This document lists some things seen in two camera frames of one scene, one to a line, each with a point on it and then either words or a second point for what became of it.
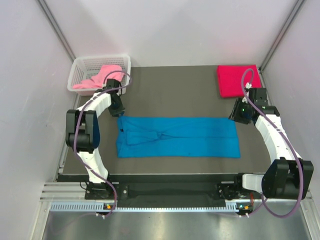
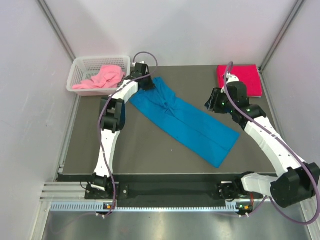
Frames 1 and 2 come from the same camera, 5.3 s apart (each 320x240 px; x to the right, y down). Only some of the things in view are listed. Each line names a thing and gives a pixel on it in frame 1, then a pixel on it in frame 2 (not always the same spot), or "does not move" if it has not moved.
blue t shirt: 178,137 → 185,123
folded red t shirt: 229,79 does not move
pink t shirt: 97,80 does not move
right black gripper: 234,115 → 211,105
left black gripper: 120,110 → 151,85
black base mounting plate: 169,190 does not move
